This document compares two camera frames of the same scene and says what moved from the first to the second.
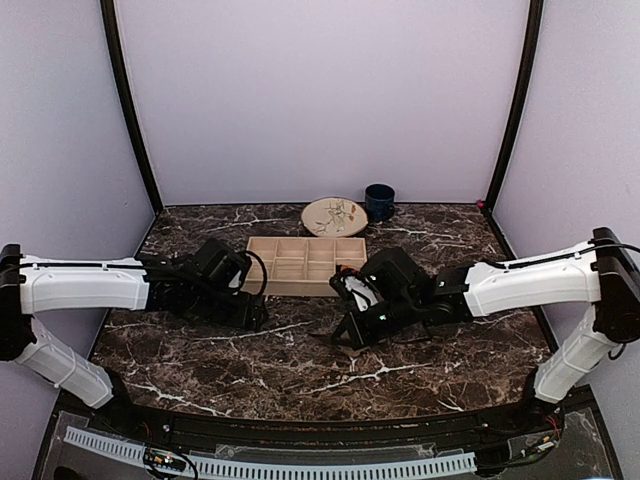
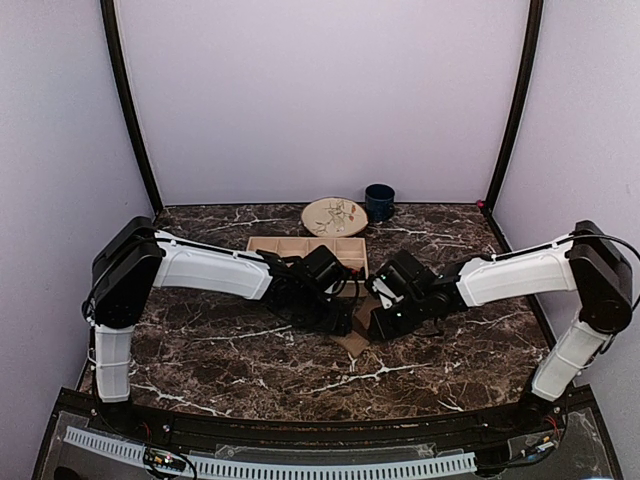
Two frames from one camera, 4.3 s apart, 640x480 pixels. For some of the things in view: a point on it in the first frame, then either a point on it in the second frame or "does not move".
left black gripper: (246, 317) -> (339, 322)
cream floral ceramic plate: (334, 217) does not move
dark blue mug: (379, 202) does not move
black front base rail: (147, 422) does not move
